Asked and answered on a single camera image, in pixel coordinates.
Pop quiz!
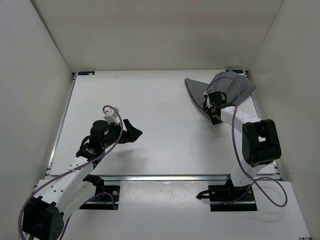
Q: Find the left aluminium rail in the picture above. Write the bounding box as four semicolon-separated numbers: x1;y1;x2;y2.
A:
47;72;78;169

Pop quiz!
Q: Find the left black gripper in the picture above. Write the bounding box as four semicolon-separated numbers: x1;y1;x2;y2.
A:
103;117;143;146

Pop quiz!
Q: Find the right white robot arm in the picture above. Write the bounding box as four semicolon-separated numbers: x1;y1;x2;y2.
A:
203;91;282;200

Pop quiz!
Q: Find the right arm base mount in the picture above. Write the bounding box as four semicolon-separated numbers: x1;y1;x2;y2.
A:
196;181;258;212

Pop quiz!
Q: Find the aluminium rail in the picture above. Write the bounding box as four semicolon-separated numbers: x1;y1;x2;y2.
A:
101;174;227;182
47;72;78;169

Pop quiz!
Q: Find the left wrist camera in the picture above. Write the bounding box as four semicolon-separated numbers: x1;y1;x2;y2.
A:
102;107;119;125

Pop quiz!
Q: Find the front aluminium rail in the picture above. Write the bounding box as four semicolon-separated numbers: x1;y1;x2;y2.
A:
101;174;227;182

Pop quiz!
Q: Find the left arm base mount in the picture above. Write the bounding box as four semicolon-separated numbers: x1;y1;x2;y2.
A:
80;174;121;211

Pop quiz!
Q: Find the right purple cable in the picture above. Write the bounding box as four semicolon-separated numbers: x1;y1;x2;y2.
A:
203;76;288;208

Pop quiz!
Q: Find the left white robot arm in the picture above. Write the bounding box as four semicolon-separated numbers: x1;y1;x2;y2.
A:
19;119;143;240

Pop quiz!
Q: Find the purple cable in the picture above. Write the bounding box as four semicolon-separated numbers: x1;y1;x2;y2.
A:
203;76;288;208
19;104;125;240

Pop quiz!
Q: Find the right blue corner label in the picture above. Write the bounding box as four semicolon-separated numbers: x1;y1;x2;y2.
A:
226;69;244;74

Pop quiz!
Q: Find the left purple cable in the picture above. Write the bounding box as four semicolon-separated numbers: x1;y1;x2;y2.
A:
19;104;125;240

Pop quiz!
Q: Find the left blue corner label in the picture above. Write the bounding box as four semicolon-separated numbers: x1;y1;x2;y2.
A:
77;71;95;76

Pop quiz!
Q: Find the blue corner label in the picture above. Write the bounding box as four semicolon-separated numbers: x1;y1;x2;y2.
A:
226;69;244;74
77;71;95;76

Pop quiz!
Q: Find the grey pleated skirt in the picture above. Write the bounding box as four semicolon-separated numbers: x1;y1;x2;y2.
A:
184;70;256;116

